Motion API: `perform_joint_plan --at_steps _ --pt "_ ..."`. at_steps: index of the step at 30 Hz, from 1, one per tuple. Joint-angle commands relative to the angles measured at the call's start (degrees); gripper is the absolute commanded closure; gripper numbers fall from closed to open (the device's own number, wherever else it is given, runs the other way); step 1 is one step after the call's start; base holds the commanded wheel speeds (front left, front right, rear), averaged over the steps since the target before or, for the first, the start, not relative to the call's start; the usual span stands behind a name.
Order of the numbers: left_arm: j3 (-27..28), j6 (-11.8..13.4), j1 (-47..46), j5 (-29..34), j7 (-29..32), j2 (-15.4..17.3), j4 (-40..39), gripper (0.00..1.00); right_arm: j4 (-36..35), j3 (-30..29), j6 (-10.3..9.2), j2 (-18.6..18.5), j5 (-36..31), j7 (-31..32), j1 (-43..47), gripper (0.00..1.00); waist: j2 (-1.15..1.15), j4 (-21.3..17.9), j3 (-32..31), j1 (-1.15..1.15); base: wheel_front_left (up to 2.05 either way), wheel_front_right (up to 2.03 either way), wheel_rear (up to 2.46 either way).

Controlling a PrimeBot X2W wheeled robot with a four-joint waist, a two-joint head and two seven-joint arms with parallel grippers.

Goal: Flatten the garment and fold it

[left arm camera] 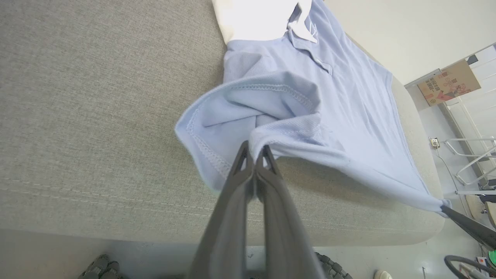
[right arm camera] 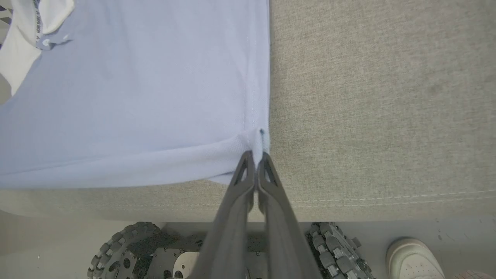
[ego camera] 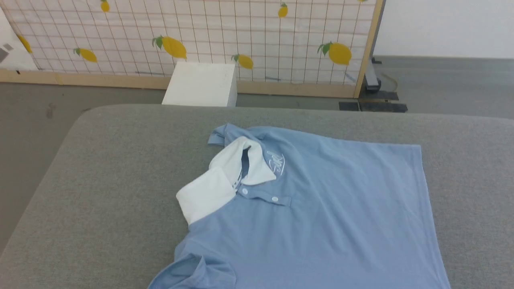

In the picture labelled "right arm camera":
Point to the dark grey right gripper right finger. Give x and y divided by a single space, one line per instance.
283 232

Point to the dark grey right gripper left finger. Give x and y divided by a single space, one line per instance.
228 232

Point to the light blue polo shirt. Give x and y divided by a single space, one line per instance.
135 97

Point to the grey omni wheel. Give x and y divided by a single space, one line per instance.
341 252
116 252

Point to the white sneaker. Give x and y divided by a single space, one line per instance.
412 261

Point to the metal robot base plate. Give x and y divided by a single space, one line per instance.
174 259

